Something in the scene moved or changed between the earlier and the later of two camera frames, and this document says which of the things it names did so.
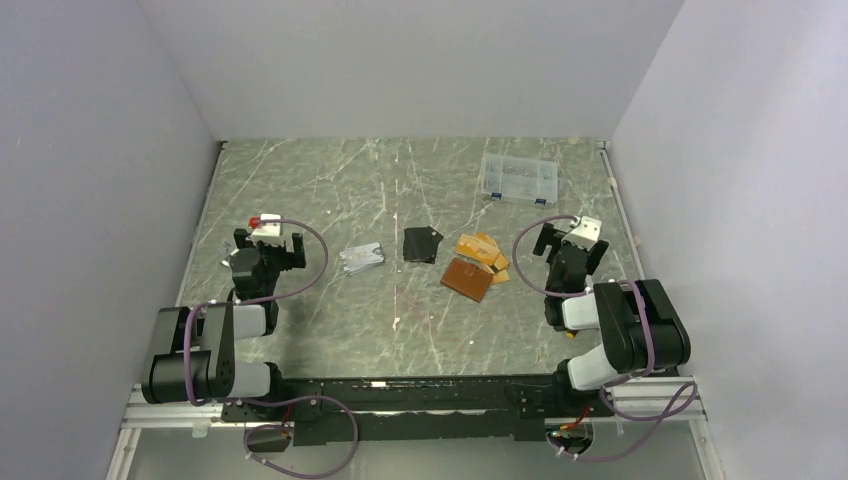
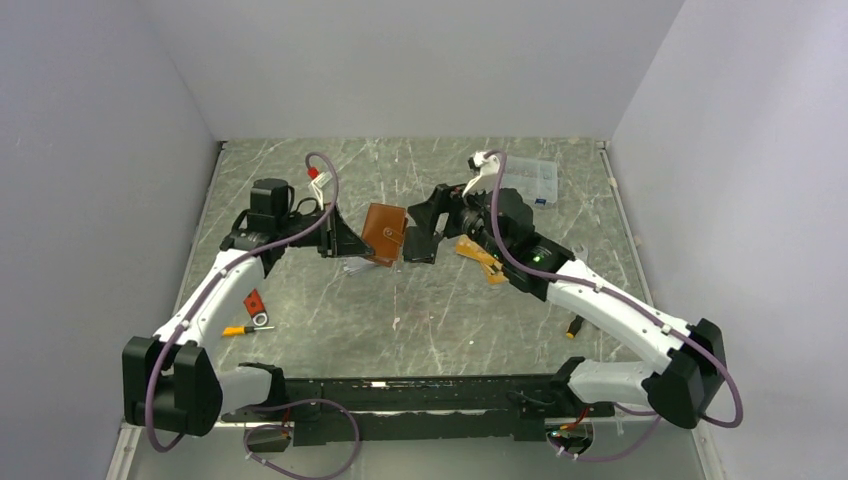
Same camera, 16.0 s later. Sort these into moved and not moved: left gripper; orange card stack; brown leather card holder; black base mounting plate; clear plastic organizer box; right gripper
Moved: right gripper; left gripper; brown leather card holder
Not moved: black base mounting plate; clear plastic organizer box; orange card stack
